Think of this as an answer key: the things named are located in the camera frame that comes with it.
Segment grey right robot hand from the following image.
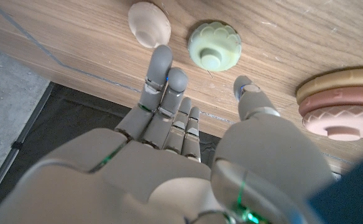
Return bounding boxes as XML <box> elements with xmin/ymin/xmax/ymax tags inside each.
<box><xmin>0</xmin><ymin>45</ymin><xmax>336</xmax><ymax>224</ymax></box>

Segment green disk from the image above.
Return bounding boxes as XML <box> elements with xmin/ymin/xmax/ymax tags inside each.
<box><xmin>187</xmin><ymin>21</ymin><xmax>242</xmax><ymax>73</ymax></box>

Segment dusty pink disk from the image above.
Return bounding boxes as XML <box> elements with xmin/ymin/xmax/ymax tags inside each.
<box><xmin>302</xmin><ymin>105</ymin><xmax>363</xmax><ymax>142</ymax></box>

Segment coral red disk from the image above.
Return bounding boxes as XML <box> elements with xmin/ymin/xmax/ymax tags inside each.
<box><xmin>298</xmin><ymin>86</ymin><xmax>363</xmax><ymax>118</ymax></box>

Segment black backdrop curtain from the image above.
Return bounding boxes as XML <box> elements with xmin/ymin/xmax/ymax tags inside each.
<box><xmin>0</xmin><ymin>82</ymin><xmax>344</xmax><ymax>212</ymax></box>

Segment black backdrop stand pole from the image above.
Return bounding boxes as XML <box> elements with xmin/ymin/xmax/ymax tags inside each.
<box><xmin>0</xmin><ymin>82</ymin><xmax>55</xmax><ymax>212</ymax></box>

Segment small cream disk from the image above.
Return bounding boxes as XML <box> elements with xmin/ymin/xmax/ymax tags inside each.
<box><xmin>127</xmin><ymin>1</ymin><xmax>172</xmax><ymax>49</ymax></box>

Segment blue right wrist connector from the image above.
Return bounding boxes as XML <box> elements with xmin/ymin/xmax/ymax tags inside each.
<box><xmin>307</xmin><ymin>155</ymin><xmax>363</xmax><ymax>224</ymax></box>

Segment large orange disk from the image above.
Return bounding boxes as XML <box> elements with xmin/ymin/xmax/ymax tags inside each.
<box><xmin>295</xmin><ymin>67</ymin><xmax>363</xmax><ymax>106</ymax></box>

